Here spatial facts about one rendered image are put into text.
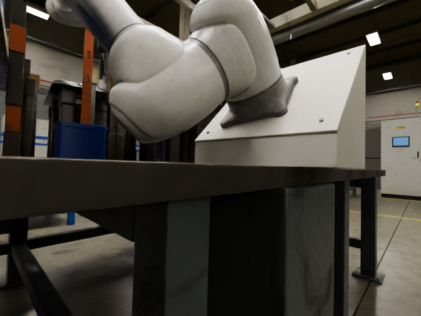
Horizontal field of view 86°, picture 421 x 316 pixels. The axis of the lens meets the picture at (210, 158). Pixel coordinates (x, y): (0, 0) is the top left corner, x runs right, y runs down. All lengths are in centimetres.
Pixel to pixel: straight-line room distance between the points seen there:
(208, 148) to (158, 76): 24
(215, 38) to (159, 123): 20
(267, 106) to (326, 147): 18
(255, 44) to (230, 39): 6
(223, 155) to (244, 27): 28
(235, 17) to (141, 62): 20
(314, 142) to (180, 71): 28
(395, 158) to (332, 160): 696
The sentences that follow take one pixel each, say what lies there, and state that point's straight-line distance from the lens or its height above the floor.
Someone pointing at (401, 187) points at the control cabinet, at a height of 29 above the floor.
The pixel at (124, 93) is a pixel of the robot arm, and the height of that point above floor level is 82.
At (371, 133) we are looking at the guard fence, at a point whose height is 179.
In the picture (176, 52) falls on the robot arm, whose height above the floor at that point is 91.
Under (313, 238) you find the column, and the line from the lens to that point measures 57.
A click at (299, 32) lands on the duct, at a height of 679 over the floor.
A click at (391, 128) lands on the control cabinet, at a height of 178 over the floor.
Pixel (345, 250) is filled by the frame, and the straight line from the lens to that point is 111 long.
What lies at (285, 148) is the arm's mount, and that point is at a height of 74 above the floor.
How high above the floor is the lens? 70
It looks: 2 degrees up
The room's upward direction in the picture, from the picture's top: 2 degrees clockwise
